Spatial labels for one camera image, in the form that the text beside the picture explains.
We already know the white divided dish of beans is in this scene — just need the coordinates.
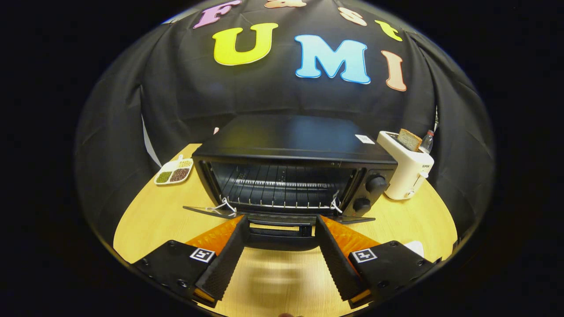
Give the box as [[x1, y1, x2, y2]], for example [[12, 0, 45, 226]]
[[154, 155, 194, 185]]

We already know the metal oven wire rack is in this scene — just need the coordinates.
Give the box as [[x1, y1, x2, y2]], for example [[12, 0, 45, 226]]
[[218, 176, 346, 211]]

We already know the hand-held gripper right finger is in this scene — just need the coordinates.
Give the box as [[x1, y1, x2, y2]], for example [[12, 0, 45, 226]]
[[315, 214, 442, 309]]

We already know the black toaster oven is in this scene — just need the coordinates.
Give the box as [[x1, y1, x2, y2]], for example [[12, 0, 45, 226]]
[[183, 114, 399, 251]]

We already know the clear plastic water bottle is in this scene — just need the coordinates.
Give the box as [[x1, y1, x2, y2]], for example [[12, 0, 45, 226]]
[[419, 129, 435, 155]]

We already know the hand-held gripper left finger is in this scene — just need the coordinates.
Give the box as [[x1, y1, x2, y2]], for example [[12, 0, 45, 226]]
[[132, 214, 250, 308]]

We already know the toast bread slice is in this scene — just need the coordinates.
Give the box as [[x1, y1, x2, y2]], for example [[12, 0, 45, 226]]
[[397, 128, 423, 152]]

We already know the white bread toaster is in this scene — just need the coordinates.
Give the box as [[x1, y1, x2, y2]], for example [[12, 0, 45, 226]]
[[377, 130, 435, 201]]

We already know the white square plate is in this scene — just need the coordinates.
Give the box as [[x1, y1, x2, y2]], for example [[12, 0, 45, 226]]
[[403, 241, 425, 258]]

